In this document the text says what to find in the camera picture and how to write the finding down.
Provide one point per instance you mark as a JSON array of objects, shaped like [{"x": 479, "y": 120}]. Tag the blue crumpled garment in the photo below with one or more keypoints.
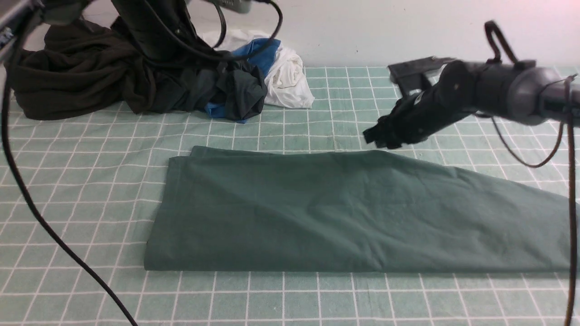
[{"x": 241, "y": 89}]

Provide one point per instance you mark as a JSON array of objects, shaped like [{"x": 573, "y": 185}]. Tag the green checkered tablecloth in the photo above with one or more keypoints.
[{"x": 98, "y": 179}]

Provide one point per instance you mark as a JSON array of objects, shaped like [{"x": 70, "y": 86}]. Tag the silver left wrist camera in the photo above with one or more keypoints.
[{"x": 238, "y": 6}]

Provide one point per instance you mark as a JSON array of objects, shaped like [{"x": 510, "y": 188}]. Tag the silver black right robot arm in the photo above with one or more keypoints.
[{"x": 526, "y": 95}]

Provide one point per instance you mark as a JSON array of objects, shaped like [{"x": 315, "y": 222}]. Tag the green long-sleeved shirt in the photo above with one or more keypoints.
[{"x": 360, "y": 212}]

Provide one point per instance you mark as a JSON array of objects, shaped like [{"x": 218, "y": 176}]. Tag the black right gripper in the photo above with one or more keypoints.
[{"x": 417, "y": 117}]

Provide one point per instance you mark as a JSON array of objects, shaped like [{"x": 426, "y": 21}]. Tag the white crumpled garment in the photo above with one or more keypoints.
[{"x": 282, "y": 67}]

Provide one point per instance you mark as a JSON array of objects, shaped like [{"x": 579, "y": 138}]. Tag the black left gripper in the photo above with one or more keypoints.
[{"x": 158, "y": 28}]

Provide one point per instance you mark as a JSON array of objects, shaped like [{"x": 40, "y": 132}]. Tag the dark green crumpled garment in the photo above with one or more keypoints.
[{"x": 183, "y": 87}]

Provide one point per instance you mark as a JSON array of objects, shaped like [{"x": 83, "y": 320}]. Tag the dark brown crumpled garment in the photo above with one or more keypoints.
[{"x": 83, "y": 68}]

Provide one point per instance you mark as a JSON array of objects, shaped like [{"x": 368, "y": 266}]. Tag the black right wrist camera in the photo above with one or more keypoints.
[{"x": 412, "y": 76}]

